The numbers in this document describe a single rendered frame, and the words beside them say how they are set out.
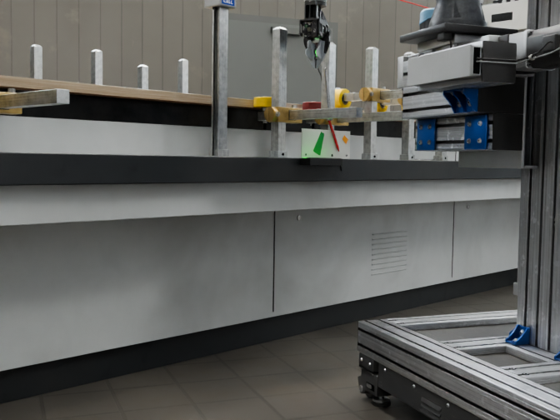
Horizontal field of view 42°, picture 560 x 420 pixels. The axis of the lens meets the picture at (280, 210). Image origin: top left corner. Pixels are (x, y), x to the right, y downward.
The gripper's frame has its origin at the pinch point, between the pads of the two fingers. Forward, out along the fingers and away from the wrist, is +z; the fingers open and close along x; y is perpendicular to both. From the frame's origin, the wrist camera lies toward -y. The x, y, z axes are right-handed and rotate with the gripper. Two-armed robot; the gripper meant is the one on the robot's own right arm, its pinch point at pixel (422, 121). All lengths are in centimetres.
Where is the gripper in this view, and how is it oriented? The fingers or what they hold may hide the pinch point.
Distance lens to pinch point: 244.8
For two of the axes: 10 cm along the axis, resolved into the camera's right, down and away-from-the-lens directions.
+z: -0.2, 10.0, 0.7
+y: 7.1, 0.6, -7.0
